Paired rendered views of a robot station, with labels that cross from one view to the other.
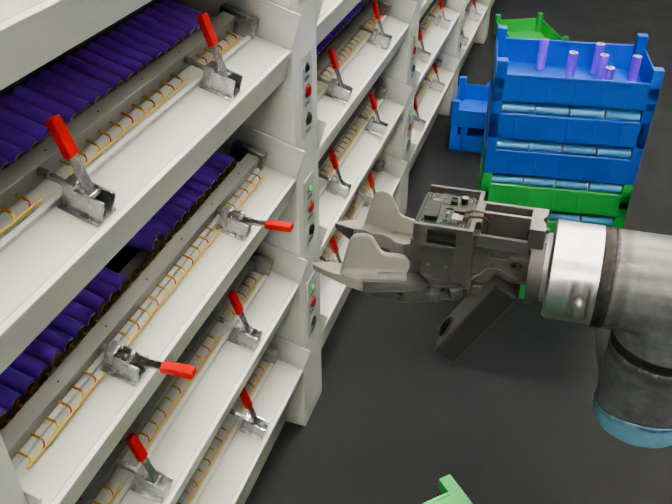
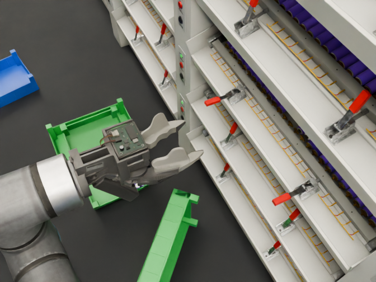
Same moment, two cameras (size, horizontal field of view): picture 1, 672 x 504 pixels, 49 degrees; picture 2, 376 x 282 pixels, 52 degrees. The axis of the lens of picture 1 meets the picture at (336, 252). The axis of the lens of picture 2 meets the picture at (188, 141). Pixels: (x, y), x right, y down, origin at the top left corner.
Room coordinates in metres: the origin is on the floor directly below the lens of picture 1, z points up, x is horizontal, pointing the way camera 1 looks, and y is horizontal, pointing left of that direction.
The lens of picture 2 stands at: (0.87, -0.27, 1.21)
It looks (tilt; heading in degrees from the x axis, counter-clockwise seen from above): 56 degrees down; 135
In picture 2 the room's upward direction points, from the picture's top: straight up
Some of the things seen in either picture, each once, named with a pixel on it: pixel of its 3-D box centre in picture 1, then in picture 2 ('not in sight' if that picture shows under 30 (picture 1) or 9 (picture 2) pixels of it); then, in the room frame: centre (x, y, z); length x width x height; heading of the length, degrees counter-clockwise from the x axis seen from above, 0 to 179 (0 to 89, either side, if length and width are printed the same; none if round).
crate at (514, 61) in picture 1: (571, 66); not in sight; (1.41, -0.47, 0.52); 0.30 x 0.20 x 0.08; 80
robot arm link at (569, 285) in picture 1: (568, 273); (62, 181); (0.53, -0.21, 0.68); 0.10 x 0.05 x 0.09; 162
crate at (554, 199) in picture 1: (551, 171); not in sight; (1.41, -0.47, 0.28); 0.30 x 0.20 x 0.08; 80
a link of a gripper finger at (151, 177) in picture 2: not in sight; (151, 170); (0.60, -0.09, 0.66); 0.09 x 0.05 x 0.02; 56
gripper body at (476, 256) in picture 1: (477, 250); (111, 161); (0.56, -0.13, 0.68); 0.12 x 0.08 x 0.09; 72
